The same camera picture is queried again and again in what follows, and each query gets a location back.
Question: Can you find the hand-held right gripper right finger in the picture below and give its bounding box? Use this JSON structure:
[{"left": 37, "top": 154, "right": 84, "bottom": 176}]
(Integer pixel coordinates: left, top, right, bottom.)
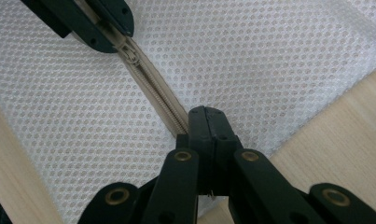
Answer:
[{"left": 203, "top": 105, "right": 244, "bottom": 197}]

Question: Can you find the white mesh laundry bag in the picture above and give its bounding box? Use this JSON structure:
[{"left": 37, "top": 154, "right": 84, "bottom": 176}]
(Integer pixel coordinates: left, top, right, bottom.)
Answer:
[{"left": 0, "top": 0, "right": 376, "bottom": 224}]

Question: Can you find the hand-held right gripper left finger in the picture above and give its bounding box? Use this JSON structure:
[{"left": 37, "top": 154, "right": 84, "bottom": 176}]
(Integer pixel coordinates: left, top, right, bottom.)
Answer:
[{"left": 175, "top": 105, "right": 216, "bottom": 196}]

